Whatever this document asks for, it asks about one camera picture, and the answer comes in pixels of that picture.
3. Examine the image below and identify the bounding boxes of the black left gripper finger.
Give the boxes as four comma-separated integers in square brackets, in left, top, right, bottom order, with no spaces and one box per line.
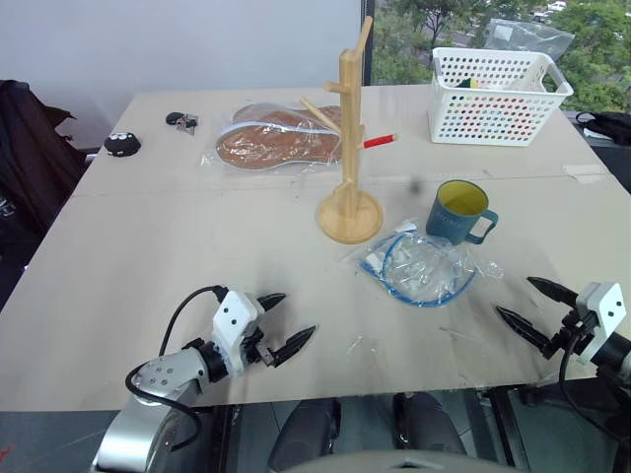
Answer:
[268,324,317,369]
[256,293,288,313]

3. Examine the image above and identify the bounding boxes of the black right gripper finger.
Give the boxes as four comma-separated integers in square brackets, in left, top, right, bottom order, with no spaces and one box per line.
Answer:
[494,304,557,361]
[526,276,581,310]

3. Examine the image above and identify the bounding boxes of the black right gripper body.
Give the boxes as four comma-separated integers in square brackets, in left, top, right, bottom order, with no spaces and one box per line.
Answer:
[547,305,599,360]

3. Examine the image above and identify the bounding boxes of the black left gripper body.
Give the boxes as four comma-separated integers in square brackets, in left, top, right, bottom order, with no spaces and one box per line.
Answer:
[244,327,278,369]

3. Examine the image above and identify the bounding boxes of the wooden mug tree stand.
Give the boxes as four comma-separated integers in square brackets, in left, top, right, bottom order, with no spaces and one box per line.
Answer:
[299,15,400,245]

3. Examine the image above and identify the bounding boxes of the blue yellow mug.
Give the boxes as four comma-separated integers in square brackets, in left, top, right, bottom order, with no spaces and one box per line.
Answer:
[425,179,500,246]

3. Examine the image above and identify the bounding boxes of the dark rounded shape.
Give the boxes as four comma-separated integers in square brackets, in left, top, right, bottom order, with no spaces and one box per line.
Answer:
[392,392,467,457]
[268,397,343,473]

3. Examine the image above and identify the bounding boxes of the clear zip bag blue seal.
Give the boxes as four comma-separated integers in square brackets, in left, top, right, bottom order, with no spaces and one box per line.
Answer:
[339,220,505,309]

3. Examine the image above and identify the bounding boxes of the brown shoe insole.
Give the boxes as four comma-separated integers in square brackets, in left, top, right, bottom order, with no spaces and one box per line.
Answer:
[216,122,344,171]
[232,102,341,131]

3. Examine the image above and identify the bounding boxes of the grey rounded robot body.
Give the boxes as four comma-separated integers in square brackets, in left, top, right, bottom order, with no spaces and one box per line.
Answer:
[275,449,509,473]

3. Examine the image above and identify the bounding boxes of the clear plastic insole bag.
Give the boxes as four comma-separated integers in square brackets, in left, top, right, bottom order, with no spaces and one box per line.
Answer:
[200,101,347,174]

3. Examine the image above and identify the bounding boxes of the black bag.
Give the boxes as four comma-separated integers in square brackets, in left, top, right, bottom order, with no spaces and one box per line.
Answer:
[574,110,631,146]

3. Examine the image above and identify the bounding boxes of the white perforated plastic basket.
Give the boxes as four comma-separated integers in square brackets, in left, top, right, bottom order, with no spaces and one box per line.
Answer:
[426,46,575,148]

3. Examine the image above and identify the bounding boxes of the black round toy with eyes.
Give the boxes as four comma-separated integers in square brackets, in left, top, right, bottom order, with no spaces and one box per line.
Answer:
[104,131,142,159]

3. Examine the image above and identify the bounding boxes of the clear crumpled plastic bag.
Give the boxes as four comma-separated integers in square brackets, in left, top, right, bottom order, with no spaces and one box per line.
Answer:
[485,18,576,66]

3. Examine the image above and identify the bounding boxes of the black jacket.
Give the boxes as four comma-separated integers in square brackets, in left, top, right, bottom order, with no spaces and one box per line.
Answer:
[0,79,90,260]

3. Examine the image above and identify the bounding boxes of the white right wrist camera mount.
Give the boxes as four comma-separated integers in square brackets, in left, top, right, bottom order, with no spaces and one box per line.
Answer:
[574,281,628,367]

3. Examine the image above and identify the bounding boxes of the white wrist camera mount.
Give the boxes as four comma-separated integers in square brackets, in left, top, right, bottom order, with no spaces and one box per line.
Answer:
[211,290,266,378]
[574,281,628,367]

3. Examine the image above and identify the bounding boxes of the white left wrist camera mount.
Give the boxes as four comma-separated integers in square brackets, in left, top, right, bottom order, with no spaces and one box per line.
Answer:
[211,290,266,378]

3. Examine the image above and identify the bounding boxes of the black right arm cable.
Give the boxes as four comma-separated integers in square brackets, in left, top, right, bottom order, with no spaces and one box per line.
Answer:
[558,324,623,444]

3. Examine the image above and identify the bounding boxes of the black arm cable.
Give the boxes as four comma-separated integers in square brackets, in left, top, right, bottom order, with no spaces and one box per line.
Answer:
[558,324,623,444]
[124,284,229,452]

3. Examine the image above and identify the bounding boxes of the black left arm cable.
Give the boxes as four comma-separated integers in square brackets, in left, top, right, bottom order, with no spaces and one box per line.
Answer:
[124,284,229,452]

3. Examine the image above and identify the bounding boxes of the black table frame leg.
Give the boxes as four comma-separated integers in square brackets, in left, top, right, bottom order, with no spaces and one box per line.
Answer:
[486,386,532,473]

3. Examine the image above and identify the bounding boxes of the small black keychain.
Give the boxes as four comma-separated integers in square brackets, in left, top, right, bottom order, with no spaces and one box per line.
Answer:
[165,111,200,135]

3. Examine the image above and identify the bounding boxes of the dark window frame post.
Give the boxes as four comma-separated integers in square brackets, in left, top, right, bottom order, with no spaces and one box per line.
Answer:
[361,0,377,88]

